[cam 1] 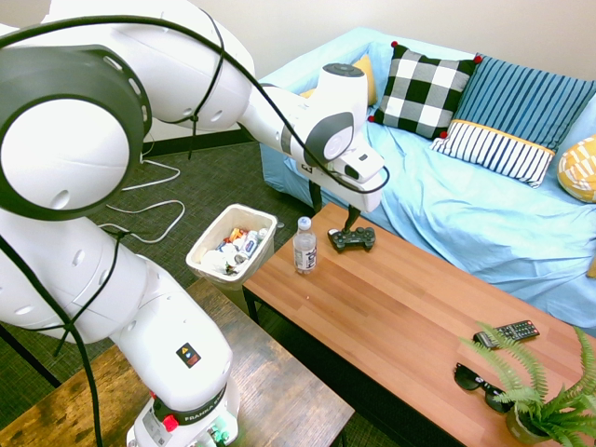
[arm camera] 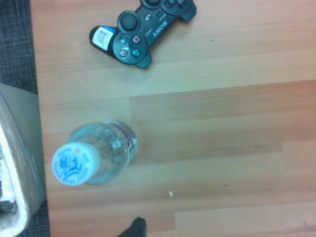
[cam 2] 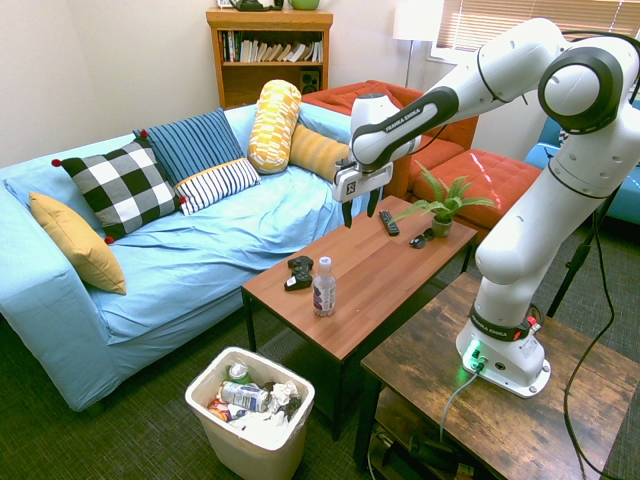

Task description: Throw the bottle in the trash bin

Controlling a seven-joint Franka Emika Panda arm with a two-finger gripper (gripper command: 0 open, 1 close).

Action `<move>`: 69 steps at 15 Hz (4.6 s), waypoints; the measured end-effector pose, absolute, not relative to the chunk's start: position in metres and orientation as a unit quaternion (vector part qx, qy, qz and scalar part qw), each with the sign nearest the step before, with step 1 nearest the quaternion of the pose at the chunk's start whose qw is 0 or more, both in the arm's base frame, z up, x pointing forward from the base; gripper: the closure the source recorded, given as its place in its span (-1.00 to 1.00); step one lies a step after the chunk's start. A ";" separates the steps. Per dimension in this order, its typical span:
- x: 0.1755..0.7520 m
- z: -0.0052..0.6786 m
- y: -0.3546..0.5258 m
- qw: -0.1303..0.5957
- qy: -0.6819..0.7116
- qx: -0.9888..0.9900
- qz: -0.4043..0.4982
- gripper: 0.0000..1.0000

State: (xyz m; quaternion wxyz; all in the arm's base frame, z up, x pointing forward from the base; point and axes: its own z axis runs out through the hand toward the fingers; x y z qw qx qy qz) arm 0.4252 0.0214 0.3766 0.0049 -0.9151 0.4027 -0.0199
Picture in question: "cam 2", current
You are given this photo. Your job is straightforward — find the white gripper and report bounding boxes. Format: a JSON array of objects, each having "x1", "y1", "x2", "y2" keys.
[{"x1": 332, "y1": 160, "x2": 395, "y2": 230}]

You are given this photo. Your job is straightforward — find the clear plastic water bottle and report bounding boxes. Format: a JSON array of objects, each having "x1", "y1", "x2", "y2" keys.
[{"x1": 312, "y1": 256, "x2": 337, "y2": 318}]

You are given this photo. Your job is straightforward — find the discarded labelled plastic bottle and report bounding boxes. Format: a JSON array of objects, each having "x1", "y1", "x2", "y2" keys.
[{"x1": 219, "y1": 380, "x2": 272, "y2": 413}]

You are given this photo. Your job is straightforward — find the white trash bin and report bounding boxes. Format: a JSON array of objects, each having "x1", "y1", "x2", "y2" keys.
[{"x1": 184, "y1": 346, "x2": 316, "y2": 480}]

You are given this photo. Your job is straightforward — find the black TV remote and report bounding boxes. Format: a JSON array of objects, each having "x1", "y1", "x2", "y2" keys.
[{"x1": 378, "y1": 210, "x2": 402, "y2": 237}]

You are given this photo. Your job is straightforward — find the wooden coffee table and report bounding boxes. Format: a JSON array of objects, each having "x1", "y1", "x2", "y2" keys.
[{"x1": 241, "y1": 194, "x2": 480, "y2": 441}]

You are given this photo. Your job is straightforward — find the mustard striped pillow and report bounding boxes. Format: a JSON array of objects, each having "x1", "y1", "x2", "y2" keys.
[{"x1": 288, "y1": 123, "x2": 351, "y2": 184}]

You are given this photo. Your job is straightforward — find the potted green fern plant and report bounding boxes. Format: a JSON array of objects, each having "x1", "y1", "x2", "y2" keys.
[{"x1": 389, "y1": 160, "x2": 497, "y2": 239}]

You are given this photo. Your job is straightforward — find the black game controller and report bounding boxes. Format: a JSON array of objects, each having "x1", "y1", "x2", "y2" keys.
[{"x1": 283, "y1": 255, "x2": 316, "y2": 292}]

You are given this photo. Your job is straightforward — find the orange armchair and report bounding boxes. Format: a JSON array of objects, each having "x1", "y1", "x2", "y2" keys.
[{"x1": 301, "y1": 79, "x2": 480, "y2": 199}]

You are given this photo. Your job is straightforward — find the yellow white patterned bolster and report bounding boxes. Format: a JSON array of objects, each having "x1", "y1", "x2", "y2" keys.
[{"x1": 246, "y1": 79, "x2": 303, "y2": 175}]

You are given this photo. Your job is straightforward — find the orange ottoman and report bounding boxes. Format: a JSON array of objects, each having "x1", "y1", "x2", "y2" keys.
[{"x1": 412, "y1": 148, "x2": 544, "y2": 231}]

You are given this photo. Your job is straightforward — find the white navy striped pillow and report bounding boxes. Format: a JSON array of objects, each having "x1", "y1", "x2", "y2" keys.
[{"x1": 173, "y1": 157, "x2": 262, "y2": 217}]

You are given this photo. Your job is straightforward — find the wooden bookshelf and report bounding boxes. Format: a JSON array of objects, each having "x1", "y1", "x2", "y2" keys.
[{"x1": 205, "y1": 8, "x2": 334, "y2": 110}]

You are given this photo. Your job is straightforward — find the light blue sofa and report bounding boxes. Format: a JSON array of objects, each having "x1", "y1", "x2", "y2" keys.
[{"x1": 0, "y1": 102, "x2": 362, "y2": 414}]

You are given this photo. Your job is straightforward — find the row of books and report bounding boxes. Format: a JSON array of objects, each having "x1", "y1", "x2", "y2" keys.
[{"x1": 221, "y1": 30, "x2": 324, "y2": 64}]

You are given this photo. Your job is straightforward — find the blue striped pillow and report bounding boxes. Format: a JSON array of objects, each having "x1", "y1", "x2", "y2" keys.
[{"x1": 132, "y1": 107, "x2": 247, "y2": 187}]

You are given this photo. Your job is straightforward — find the white floor lamp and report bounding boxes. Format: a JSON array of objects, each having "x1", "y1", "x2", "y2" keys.
[{"x1": 392, "y1": 0, "x2": 445, "y2": 90}]

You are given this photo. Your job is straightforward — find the crumpled white paper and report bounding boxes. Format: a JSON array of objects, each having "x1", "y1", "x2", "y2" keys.
[{"x1": 269, "y1": 380, "x2": 302, "y2": 407}]

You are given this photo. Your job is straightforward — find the black object on shelf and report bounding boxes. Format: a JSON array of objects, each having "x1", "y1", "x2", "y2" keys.
[{"x1": 232, "y1": 0, "x2": 285, "y2": 12}]

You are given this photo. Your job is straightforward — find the window blinds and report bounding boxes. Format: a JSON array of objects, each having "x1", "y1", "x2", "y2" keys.
[{"x1": 437, "y1": 0, "x2": 640, "y2": 51}]

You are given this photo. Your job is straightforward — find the black white checkered pillow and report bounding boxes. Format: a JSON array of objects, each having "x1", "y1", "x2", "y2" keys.
[{"x1": 51, "y1": 130, "x2": 188, "y2": 246}]

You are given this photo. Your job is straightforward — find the rustic dark wood side table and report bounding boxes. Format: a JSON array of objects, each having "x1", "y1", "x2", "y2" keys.
[{"x1": 353, "y1": 272, "x2": 640, "y2": 480}]

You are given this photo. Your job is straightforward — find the blue chair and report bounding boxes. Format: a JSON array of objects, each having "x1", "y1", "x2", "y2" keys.
[{"x1": 523, "y1": 115, "x2": 640, "y2": 226}]

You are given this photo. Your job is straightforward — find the plain mustard pillow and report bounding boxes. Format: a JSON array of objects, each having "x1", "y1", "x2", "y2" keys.
[{"x1": 28, "y1": 191, "x2": 128, "y2": 296}]

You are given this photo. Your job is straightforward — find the grey base cable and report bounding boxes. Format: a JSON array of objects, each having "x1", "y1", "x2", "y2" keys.
[{"x1": 438, "y1": 369, "x2": 482, "y2": 444}]

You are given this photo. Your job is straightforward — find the black camera tripod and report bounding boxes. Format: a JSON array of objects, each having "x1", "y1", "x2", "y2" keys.
[{"x1": 545, "y1": 184, "x2": 624, "y2": 319}]

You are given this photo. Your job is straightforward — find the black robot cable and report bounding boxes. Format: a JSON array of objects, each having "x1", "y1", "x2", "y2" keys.
[{"x1": 562, "y1": 29, "x2": 640, "y2": 480}]

